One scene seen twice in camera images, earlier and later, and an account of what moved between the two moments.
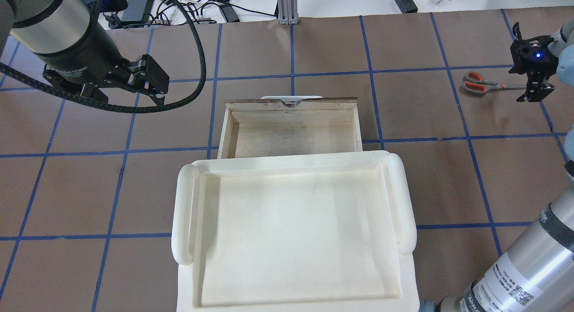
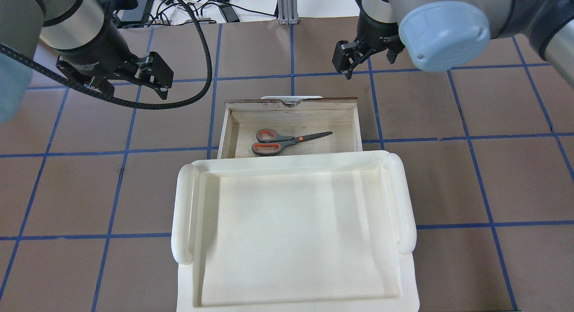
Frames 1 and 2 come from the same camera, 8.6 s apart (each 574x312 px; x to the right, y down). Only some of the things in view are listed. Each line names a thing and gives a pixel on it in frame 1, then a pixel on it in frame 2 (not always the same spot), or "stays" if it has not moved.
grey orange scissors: [475, 83] to [270, 143]
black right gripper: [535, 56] to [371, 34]
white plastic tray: [322, 232] stays
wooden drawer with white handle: [288, 125] stays
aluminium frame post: [287, 6] stays
